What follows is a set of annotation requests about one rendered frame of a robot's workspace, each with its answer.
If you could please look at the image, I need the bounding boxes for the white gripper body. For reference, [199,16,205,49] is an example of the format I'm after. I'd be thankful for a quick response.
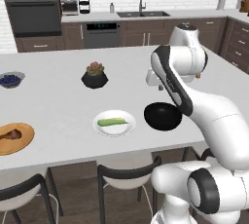
[145,68,165,92]

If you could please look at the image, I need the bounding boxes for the black bowl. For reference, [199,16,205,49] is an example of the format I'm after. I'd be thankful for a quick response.
[143,101,184,131]

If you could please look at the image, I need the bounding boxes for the green corn cob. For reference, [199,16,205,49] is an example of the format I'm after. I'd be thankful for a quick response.
[96,117,129,128]

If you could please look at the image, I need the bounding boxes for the grey bowl of blueberries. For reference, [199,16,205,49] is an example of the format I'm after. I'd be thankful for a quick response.
[0,71,26,90]

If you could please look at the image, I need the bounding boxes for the brown chicken drumstick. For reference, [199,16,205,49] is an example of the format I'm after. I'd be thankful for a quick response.
[0,129,23,142]

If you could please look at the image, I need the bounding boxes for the brown base cupboards under sink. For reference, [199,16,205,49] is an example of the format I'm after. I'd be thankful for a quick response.
[120,18,229,55]

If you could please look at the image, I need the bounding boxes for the succulent in black pot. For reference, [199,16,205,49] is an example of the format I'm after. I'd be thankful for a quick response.
[80,60,110,90]

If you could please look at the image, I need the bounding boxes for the dark sink basin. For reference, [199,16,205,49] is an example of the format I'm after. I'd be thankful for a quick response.
[116,10,172,19]

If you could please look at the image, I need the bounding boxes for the white plate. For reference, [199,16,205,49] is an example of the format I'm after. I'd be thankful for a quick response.
[92,109,137,137]

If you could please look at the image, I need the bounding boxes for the steel dishwasher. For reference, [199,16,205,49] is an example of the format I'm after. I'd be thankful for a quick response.
[82,21,122,50]

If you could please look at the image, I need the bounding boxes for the dark sink tap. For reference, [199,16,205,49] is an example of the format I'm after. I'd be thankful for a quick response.
[138,0,147,14]

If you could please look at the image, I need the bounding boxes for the brown base cupboards with drawers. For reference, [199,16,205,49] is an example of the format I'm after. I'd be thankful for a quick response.
[219,17,249,74]

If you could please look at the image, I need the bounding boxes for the white paper towel roll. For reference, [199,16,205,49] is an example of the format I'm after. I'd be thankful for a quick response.
[216,0,228,12]

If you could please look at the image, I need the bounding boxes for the brown base cupboards beside oven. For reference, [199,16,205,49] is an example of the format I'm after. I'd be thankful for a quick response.
[14,22,86,54]

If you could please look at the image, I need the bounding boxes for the steel toaster oven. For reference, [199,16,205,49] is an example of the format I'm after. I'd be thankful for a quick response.
[59,0,80,17]

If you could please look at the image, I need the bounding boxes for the wooden knife block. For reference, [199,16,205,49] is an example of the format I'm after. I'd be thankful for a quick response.
[239,0,249,14]

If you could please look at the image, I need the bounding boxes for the wooden round plate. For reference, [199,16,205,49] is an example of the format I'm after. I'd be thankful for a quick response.
[0,122,36,157]

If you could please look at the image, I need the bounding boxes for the white chair with black frame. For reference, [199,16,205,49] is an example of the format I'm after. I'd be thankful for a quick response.
[96,151,162,224]
[0,165,64,224]

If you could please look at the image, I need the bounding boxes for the steel wall oven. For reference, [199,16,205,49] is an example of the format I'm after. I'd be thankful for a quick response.
[0,0,63,38]

